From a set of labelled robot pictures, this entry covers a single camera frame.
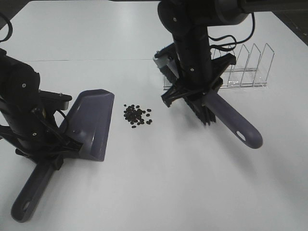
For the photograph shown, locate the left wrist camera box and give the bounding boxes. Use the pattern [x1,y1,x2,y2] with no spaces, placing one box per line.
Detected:
[39,90,72,111]

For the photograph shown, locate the purple brush black bristles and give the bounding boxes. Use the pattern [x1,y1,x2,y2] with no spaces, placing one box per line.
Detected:
[154,43,263,149]

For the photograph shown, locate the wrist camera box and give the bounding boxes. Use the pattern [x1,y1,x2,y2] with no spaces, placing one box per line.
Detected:
[39,90,72,111]
[153,43,178,69]

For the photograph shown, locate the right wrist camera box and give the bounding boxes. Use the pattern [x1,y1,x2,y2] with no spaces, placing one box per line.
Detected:
[153,43,178,69]

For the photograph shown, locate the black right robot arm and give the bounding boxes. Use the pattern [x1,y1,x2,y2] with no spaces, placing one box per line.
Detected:
[157,0,308,106]

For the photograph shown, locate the purple plastic dustpan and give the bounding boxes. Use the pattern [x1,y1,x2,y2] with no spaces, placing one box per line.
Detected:
[11,89,115,223]

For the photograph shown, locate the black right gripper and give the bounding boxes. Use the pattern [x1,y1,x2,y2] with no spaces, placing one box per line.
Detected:
[160,53,236,107]

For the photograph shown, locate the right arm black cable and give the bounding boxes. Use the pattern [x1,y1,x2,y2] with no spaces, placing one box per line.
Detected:
[206,12,256,52]

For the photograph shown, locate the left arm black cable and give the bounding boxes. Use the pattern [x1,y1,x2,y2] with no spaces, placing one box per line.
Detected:
[0,11,13,43]

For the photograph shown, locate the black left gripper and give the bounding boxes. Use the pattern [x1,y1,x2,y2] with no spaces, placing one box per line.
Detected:
[0,108,83,170]

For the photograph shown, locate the chrome wire dish rack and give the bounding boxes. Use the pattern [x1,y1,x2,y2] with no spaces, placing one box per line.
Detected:
[162,43,276,91]

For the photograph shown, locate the pile of coffee beans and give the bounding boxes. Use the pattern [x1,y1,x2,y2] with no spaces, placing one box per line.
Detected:
[123,104,153,129]

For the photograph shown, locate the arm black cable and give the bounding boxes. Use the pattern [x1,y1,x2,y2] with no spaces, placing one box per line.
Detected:
[0,11,13,43]
[206,12,256,52]

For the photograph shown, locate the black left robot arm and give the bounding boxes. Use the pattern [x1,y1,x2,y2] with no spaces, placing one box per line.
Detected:
[0,50,82,170]

